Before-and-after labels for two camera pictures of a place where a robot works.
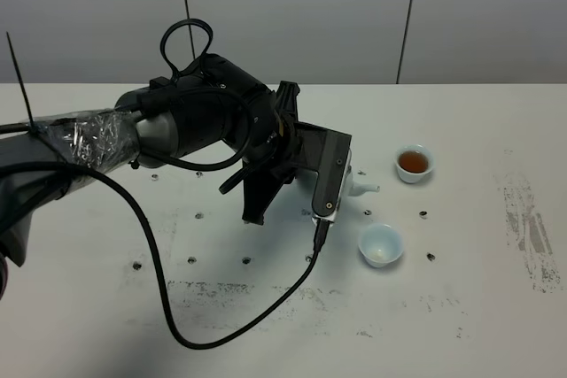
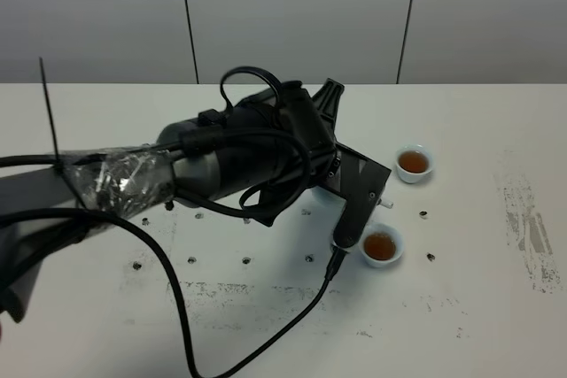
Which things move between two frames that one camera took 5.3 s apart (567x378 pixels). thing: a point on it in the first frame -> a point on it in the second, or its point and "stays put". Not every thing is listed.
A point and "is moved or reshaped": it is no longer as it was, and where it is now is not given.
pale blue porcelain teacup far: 413,161 stays put
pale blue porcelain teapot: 353,189 is moved or reshaped
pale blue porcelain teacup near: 380,243 stays put
